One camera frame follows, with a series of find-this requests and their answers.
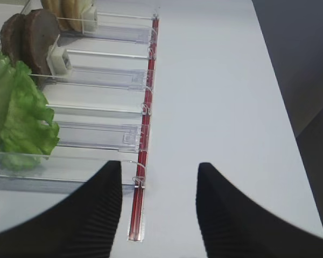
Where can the right bun half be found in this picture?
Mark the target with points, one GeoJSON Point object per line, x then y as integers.
{"type": "Point", "coordinates": [72, 11]}

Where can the brown meat patty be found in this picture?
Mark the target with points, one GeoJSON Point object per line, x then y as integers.
{"type": "Point", "coordinates": [40, 31]}
{"type": "Point", "coordinates": [11, 37]}

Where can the clear acrylic right food rack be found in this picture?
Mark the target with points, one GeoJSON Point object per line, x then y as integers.
{"type": "Point", "coordinates": [96, 89]}

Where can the rear brown meat patty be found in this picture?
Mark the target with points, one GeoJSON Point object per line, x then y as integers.
{"type": "Point", "coordinates": [40, 31]}

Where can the front brown meat patty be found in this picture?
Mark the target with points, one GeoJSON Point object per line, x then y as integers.
{"type": "Point", "coordinates": [11, 37]}

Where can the green lettuce leaf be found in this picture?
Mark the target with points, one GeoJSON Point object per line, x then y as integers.
{"type": "Point", "coordinates": [27, 128]}

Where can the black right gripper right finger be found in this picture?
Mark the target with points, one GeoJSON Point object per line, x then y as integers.
{"type": "Point", "coordinates": [233, 225]}

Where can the red tape strip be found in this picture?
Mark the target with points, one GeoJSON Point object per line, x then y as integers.
{"type": "Point", "coordinates": [136, 220]}

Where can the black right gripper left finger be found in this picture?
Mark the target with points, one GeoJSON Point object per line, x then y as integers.
{"type": "Point", "coordinates": [82, 225]}

